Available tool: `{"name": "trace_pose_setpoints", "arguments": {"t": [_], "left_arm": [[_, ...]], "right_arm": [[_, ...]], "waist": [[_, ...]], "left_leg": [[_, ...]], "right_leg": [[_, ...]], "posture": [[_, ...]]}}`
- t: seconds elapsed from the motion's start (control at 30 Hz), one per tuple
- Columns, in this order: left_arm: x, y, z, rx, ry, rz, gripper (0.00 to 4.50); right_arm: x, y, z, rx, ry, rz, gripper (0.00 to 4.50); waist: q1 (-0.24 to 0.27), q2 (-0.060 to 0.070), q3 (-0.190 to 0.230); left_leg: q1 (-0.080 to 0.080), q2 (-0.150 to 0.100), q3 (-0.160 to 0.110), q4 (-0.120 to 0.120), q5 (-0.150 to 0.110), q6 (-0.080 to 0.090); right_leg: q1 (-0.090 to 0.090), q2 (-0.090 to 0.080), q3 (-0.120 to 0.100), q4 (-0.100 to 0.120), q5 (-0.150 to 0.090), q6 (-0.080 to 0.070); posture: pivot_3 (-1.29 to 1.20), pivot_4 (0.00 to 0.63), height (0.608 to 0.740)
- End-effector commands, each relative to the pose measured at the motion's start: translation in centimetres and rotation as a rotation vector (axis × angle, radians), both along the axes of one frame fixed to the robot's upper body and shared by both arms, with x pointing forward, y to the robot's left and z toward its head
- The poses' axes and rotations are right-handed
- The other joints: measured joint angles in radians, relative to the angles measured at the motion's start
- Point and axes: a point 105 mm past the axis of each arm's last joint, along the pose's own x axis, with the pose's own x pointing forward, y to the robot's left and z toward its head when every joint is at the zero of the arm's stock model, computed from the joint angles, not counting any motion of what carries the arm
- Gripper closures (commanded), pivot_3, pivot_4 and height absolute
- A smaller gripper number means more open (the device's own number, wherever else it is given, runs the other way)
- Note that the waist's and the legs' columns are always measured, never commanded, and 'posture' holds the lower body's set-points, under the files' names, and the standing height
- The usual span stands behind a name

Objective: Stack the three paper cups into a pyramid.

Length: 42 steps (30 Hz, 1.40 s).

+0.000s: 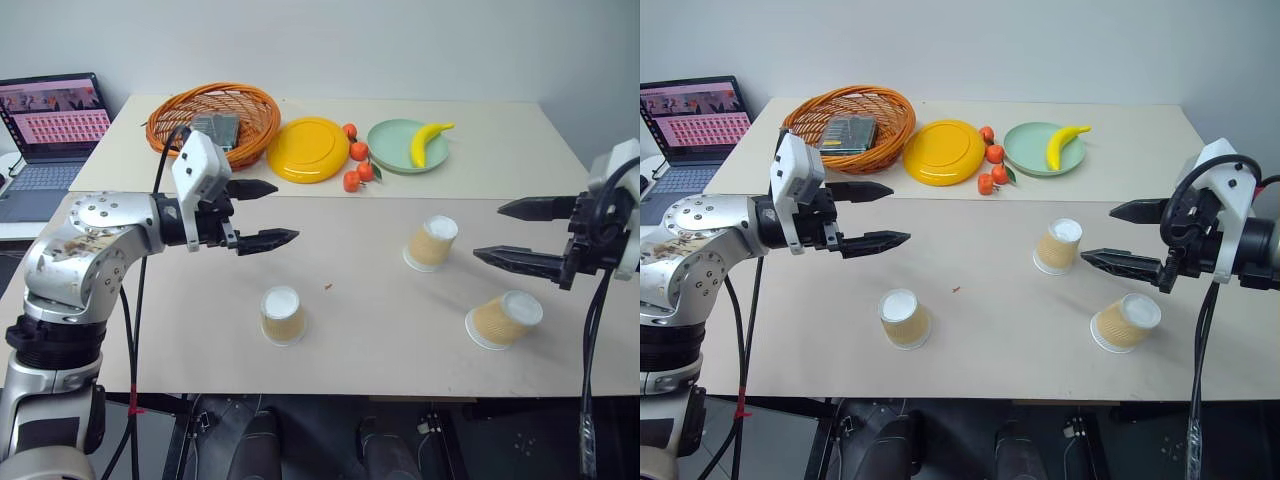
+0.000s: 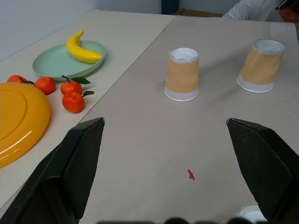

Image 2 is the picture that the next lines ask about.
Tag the brown cardboard box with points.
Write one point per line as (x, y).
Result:
(198, 12)

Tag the person in white shirt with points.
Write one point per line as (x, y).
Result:
(261, 10)

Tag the grey table mat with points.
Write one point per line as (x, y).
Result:
(187, 130)

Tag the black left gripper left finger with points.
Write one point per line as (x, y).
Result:
(70, 163)

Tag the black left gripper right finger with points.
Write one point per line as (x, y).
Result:
(266, 163)

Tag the red cross mark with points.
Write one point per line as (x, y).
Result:
(191, 175)

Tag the yellow banana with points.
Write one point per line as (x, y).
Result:
(81, 49)

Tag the orange plastic plate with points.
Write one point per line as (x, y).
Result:
(18, 121)

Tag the orange tangerine with leaf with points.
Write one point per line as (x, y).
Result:
(71, 87)
(16, 79)
(73, 102)

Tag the mint green plate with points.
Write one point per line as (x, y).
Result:
(67, 61)

